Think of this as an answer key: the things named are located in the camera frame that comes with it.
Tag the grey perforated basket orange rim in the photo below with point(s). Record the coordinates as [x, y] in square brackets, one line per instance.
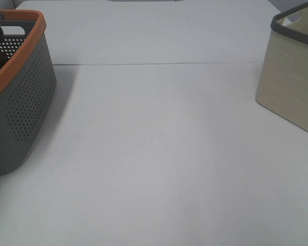
[27, 84]

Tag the beige fabric bin grey rim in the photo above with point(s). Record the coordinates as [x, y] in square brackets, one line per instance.
[283, 83]

